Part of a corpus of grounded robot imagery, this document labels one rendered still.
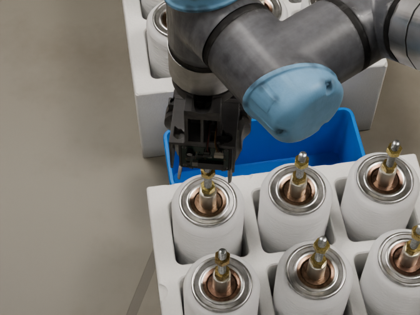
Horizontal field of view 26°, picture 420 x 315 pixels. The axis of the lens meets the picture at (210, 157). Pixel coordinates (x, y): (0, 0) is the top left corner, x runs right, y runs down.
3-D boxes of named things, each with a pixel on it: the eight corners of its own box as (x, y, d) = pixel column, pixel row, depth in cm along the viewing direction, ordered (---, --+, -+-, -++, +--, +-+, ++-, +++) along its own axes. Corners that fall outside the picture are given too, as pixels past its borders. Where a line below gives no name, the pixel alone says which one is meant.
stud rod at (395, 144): (384, 169, 119) (394, 137, 113) (391, 172, 119) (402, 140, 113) (381, 175, 119) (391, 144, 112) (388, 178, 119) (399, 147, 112)
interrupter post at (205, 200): (203, 192, 119) (203, 179, 117) (220, 199, 119) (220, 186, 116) (195, 207, 118) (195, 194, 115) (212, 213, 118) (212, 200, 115)
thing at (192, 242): (192, 224, 137) (190, 160, 122) (250, 247, 135) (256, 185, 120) (164, 277, 132) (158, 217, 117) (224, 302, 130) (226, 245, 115)
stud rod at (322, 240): (315, 262, 112) (322, 233, 106) (322, 266, 112) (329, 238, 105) (310, 267, 112) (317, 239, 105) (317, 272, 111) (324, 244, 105)
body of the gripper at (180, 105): (167, 170, 100) (163, 107, 90) (175, 107, 105) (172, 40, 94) (237, 175, 100) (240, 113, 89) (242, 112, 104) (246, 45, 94)
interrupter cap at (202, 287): (184, 267, 114) (183, 264, 113) (241, 250, 115) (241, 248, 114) (200, 321, 110) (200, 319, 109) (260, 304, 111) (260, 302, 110)
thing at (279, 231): (241, 257, 134) (245, 195, 119) (279, 212, 138) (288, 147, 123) (294, 294, 131) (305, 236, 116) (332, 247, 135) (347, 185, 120)
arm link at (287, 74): (385, 49, 76) (303, -30, 81) (280, 114, 73) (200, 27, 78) (371, 104, 83) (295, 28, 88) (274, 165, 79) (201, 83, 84)
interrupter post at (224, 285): (209, 279, 113) (209, 268, 110) (227, 274, 113) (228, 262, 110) (215, 296, 112) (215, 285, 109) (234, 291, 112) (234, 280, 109)
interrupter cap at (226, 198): (194, 170, 121) (194, 167, 121) (245, 190, 120) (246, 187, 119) (169, 215, 118) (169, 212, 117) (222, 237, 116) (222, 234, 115)
